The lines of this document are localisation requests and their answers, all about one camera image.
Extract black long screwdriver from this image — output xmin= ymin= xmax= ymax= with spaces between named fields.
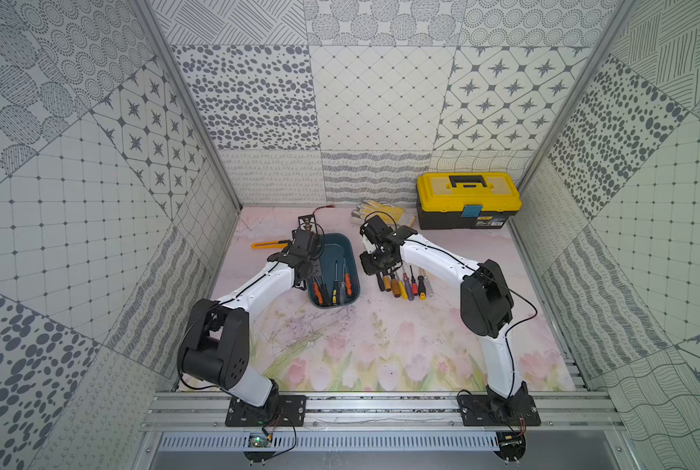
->
xmin=375 ymin=273 xmax=386 ymax=292

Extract teal plastic storage tray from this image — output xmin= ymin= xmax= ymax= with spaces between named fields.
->
xmin=308 ymin=233 xmax=361 ymax=309

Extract wooden orange handle screwdriver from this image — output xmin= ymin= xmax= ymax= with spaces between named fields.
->
xmin=390 ymin=273 xmax=401 ymax=298

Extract yellow handle screwdriver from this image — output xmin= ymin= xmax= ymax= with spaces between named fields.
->
xmin=397 ymin=278 xmax=409 ymax=300

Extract clear blue red screwdriver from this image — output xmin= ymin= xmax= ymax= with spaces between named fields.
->
xmin=403 ymin=271 xmax=414 ymax=302

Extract red black screwdriver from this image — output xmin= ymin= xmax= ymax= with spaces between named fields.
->
xmin=409 ymin=266 xmax=419 ymax=297

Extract grey handle screwdriver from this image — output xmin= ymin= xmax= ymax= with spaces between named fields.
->
xmin=424 ymin=276 xmax=434 ymax=298

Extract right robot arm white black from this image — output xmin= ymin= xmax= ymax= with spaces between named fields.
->
xmin=360 ymin=215 xmax=530 ymax=407

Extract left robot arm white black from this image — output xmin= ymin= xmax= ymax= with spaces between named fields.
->
xmin=176 ymin=229 xmax=324 ymax=412

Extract large orange black screwdriver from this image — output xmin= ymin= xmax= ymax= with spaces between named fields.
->
xmin=313 ymin=281 xmax=324 ymax=307

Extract black yellow screwdriver in tray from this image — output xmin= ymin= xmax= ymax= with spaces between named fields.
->
xmin=332 ymin=260 xmax=340 ymax=306

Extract yellow work gloves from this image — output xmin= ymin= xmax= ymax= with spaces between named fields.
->
xmin=351 ymin=200 xmax=418 ymax=228

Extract orange utility knife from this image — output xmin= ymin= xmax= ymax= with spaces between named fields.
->
xmin=250 ymin=240 xmax=291 ymax=250

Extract yellow black toolbox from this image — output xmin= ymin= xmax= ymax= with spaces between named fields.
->
xmin=417 ymin=172 xmax=522 ymax=230

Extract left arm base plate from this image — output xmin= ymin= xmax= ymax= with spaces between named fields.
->
xmin=226 ymin=393 xmax=308 ymax=428

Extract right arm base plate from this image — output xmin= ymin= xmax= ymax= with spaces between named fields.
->
xmin=456 ymin=394 xmax=542 ymax=429

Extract aluminium rail frame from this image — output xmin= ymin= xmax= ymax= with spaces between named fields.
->
xmin=140 ymin=392 xmax=624 ymax=432

